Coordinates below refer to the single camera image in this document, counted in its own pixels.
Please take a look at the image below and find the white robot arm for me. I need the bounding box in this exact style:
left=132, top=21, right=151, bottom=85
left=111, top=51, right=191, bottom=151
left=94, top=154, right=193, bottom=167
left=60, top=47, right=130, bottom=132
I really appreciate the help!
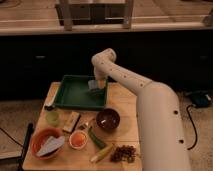
left=91, top=48, right=191, bottom=171

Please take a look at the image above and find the green plastic tray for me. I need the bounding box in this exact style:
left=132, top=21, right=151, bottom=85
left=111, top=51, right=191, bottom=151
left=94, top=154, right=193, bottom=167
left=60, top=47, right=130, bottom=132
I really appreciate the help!
left=54, top=75, right=108, bottom=110

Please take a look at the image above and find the dark brown bowl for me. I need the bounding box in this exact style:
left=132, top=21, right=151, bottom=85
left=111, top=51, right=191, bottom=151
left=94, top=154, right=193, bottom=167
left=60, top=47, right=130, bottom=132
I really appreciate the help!
left=96, top=108, right=120, bottom=131

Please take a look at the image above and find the wooden block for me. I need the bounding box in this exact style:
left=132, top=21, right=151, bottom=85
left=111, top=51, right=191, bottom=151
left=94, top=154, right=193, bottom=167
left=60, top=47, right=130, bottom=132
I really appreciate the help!
left=63, top=111, right=80, bottom=133

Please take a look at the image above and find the green cucumber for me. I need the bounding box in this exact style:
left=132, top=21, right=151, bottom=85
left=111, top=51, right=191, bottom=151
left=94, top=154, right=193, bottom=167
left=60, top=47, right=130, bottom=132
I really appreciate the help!
left=88, top=128, right=106, bottom=149

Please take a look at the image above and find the green translucent cup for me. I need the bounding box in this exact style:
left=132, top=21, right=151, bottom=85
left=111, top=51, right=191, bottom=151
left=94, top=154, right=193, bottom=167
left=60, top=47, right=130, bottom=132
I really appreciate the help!
left=46, top=111, right=60, bottom=127

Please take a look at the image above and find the small white orange cup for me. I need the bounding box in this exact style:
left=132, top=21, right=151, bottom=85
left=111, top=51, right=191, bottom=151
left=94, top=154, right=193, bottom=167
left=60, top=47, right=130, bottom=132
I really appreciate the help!
left=69, top=130, right=88, bottom=150

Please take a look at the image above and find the yellow corn cob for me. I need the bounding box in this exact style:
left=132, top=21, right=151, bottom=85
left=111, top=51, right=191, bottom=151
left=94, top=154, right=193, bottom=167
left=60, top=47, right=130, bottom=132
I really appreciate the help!
left=90, top=144, right=113, bottom=163

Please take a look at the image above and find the brown grape bunch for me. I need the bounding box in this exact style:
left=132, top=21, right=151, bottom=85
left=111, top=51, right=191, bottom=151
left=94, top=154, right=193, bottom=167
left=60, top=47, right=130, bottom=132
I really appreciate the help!
left=110, top=145, right=136, bottom=163

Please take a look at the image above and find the grey cloth in bowl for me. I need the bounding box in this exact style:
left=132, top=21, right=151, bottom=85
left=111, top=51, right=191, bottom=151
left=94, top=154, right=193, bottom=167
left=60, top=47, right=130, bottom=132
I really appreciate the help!
left=36, top=136, right=65, bottom=157

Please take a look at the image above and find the orange bowl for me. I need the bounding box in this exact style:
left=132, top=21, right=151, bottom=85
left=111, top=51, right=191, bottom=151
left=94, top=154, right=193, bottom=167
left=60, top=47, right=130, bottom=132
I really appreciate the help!
left=30, top=127, right=64, bottom=160

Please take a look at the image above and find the black table side bar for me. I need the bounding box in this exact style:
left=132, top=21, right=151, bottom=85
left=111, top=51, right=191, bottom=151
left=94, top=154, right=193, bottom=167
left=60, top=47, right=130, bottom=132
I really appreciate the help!
left=17, top=123, right=34, bottom=171

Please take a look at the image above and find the dark blue floor device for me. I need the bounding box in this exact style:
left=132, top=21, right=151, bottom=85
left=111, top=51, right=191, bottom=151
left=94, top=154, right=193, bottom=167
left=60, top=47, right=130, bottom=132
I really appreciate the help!
left=189, top=92, right=211, bottom=108

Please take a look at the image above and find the wooden frame stand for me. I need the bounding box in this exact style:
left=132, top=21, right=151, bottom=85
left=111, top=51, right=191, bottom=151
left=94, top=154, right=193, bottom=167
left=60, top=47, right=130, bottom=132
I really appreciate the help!
left=55, top=0, right=134, bottom=31

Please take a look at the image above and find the black cable on floor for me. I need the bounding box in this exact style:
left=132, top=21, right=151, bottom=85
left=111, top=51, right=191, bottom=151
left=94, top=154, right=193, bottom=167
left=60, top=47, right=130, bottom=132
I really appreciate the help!
left=185, top=103, right=199, bottom=151

